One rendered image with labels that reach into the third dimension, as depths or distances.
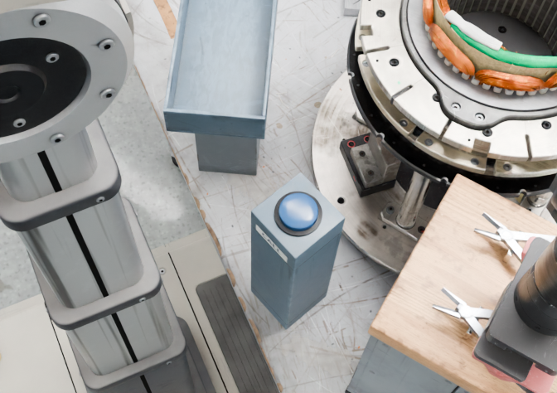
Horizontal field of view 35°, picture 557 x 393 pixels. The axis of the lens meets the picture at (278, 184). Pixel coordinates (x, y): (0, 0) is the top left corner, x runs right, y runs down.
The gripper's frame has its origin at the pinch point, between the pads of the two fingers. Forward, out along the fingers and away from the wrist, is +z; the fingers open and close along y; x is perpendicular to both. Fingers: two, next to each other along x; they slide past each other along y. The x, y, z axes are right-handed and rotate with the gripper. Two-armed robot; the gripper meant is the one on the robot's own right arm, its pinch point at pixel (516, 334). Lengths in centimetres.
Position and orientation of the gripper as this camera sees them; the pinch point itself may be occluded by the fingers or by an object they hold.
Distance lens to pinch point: 84.6
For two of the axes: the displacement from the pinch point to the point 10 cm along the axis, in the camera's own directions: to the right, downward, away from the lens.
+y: 5.1, -7.6, 4.0
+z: -0.4, 4.4, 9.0
